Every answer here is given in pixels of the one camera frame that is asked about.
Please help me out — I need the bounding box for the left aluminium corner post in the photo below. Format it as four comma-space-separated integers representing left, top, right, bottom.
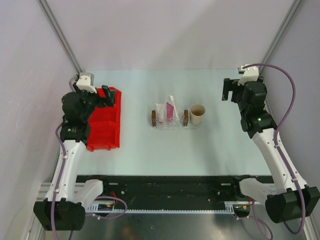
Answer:
37, 0, 82, 74

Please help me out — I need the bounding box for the right brown wooden tray handle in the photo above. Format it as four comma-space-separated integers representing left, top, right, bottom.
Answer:
183, 109, 189, 127

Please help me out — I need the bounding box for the white slotted cable duct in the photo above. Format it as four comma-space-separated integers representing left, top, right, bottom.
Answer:
86, 202, 235, 215

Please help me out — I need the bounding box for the pink toothpaste tube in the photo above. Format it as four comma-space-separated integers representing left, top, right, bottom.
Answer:
166, 102, 174, 123

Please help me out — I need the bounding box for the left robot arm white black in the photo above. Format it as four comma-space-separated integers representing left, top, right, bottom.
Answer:
33, 85, 122, 232

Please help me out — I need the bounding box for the aluminium corner post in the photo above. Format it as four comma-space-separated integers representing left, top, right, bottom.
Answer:
262, 0, 306, 64
37, 0, 82, 74

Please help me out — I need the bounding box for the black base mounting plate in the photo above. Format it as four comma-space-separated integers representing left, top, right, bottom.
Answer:
76, 175, 249, 204

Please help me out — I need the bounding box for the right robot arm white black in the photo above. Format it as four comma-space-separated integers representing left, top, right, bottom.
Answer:
222, 77, 320, 223

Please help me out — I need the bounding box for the left brown wooden tray handle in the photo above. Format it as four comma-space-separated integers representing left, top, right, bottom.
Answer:
151, 110, 157, 127

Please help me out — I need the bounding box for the brown wooden tray handle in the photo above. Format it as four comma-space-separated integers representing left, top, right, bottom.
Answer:
151, 110, 157, 127
183, 109, 189, 127

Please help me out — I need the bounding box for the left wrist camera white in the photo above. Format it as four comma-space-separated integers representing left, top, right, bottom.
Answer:
75, 72, 97, 94

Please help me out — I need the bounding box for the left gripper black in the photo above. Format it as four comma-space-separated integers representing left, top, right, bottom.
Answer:
72, 82, 116, 122

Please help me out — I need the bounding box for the beige plastic cup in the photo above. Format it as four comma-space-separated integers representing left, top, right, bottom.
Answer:
190, 104, 206, 126

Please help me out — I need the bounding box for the clear textured glass tray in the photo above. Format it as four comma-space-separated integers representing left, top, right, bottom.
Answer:
149, 109, 202, 130

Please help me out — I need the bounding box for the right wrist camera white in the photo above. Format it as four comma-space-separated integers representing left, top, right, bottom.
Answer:
237, 64, 259, 86

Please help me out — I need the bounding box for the white toothbrush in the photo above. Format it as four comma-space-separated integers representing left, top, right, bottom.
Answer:
169, 95, 180, 121

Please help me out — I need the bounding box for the red plastic organizer bin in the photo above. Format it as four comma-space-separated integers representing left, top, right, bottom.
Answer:
86, 86, 122, 152

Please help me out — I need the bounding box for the aluminium frame rail front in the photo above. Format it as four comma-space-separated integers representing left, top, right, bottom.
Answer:
36, 182, 85, 202

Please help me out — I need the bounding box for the white toothpaste tube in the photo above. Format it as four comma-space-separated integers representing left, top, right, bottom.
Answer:
155, 103, 165, 124

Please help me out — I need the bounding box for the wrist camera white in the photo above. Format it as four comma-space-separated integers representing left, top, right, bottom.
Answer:
75, 72, 97, 94
237, 64, 259, 86

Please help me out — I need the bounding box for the right aluminium corner post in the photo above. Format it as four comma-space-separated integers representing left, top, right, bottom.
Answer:
262, 0, 306, 64

